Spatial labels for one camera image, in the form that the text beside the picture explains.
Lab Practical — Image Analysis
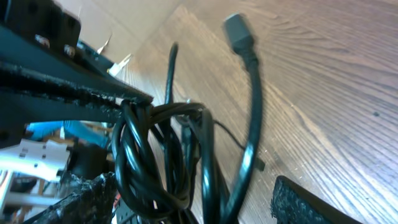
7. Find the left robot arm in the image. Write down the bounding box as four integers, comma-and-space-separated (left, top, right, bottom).
1, 1, 151, 181

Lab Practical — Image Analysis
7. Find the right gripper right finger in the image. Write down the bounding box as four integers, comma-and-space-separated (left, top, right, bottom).
271, 175, 358, 224

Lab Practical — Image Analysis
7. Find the black cable bundle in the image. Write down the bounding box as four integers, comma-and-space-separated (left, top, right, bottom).
110, 12, 267, 224

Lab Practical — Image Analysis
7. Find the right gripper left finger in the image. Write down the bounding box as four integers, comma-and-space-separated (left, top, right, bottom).
24, 172, 117, 224

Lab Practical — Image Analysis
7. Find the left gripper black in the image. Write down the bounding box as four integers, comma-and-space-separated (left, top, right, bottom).
1, 0, 153, 148

